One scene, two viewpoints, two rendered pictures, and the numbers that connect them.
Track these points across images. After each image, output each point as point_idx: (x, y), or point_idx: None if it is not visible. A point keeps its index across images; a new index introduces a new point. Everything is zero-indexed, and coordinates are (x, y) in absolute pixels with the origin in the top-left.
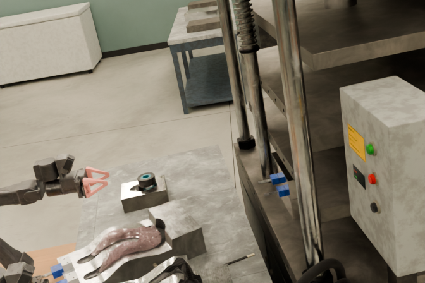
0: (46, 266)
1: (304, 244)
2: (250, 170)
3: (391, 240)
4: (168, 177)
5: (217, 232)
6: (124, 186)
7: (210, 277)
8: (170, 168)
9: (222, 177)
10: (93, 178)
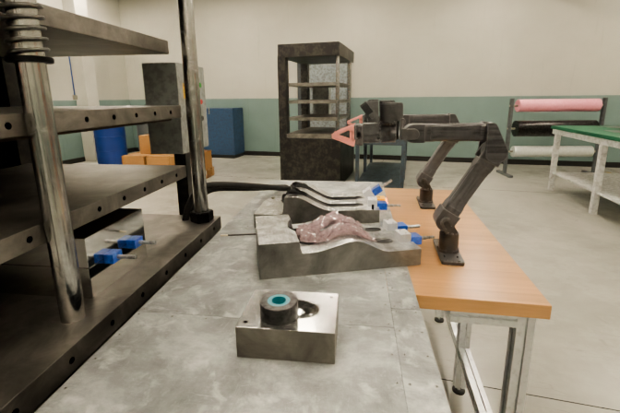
0: (445, 274)
1: (206, 183)
2: (55, 353)
3: (206, 128)
4: (210, 397)
5: (231, 257)
6: (327, 324)
7: (272, 210)
8: None
9: (125, 341)
10: (350, 139)
